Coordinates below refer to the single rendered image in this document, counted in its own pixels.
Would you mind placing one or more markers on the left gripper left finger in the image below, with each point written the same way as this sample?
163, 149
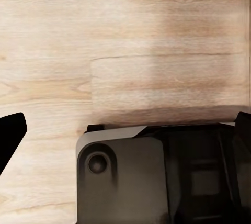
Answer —
12, 130

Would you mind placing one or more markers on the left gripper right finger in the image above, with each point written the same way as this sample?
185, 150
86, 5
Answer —
243, 128

